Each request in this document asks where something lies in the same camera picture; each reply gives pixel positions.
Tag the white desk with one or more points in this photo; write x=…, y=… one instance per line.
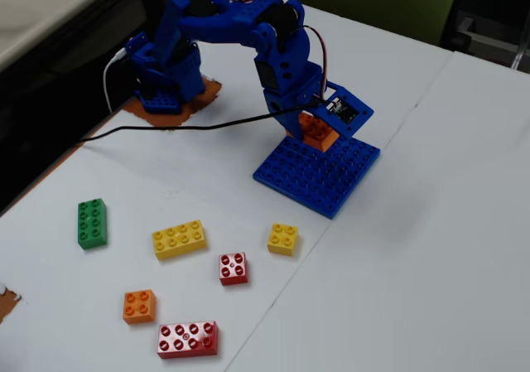
x=33, y=7

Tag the blue 3D-printed robot arm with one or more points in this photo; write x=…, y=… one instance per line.
x=232, y=24

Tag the yellow 2x2 toy brick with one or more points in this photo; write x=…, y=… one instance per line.
x=282, y=239

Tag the green 2x4 toy brick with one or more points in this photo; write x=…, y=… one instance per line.
x=92, y=225

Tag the yellow 2x4 toy brick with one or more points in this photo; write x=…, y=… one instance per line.
x=179, y=239

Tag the orange 2x4 toy brick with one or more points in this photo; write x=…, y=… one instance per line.
x=323, y=138

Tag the orange 2x2 toy brick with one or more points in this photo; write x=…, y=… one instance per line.
x=139, y=307

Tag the red 2x4 toy brick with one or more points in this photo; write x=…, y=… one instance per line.
x=187, y=339

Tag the red 2x2 toy brick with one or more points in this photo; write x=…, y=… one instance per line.
x=233, y=269

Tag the grey metal frame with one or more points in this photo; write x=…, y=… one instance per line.
x=488, y=40

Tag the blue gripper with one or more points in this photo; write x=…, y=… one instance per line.
x=288, y=120

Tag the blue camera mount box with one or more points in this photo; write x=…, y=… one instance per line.
x=352, y=111

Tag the blue 8x8 baseplate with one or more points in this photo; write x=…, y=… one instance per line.
x=319, y=177

